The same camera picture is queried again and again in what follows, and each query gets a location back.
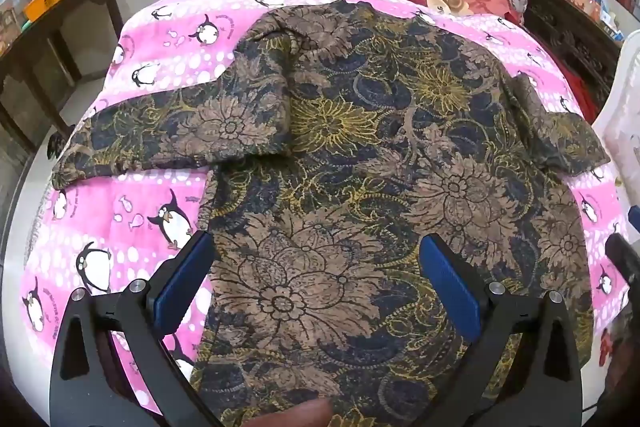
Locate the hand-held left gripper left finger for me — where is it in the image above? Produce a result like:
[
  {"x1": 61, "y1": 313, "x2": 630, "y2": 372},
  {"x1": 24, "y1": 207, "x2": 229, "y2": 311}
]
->
[{"x1": 49, "y1": 231, "x2": 226, "y2": 427}]

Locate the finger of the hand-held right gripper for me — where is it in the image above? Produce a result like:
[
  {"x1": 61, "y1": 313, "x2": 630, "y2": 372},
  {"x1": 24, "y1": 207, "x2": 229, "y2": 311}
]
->
[{"x1": 605, "y1": 233, "x2": 640, "y2": 282}]

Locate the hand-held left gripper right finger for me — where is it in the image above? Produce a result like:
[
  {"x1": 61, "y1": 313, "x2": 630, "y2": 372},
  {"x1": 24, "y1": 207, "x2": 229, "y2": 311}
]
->
[{"x1": 419, "y1": 234, "x2": 585, "y2": 427}]

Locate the brown floral shirt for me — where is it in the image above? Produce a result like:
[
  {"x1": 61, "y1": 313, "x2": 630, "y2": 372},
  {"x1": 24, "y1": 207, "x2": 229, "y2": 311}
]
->
[{"x1": 50, "y1": 0, "x2": 612, "y2": 427}]

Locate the pink penguin blanket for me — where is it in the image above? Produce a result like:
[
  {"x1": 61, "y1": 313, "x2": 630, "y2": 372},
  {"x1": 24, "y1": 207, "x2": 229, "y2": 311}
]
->
[{"x1": 17, "y1": 0, "x2": 632, "y2": 427}]

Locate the white plastic chair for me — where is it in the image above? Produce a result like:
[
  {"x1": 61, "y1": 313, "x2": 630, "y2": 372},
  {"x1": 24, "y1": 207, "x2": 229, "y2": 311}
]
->
[{"x1": 590, "y1": 29, "x2": 640, "y2": 228}]

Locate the dark carved wooden cabinet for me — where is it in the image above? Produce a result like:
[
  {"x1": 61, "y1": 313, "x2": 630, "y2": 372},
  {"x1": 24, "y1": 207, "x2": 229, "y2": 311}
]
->
[{"x1": 512, "y1": 0, "x2": 623, "y2": 108}]

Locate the dark wooden table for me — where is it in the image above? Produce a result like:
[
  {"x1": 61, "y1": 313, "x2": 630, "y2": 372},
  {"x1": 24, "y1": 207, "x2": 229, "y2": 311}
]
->
[{"x1": 0, "y1": 0, "x2": 126, "y2": 152}]

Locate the orange box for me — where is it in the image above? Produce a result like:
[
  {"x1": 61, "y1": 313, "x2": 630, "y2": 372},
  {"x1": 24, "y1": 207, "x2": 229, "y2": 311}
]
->
[{"x1": 24, "y1": 0, "x2": 68, "y2": 22}]

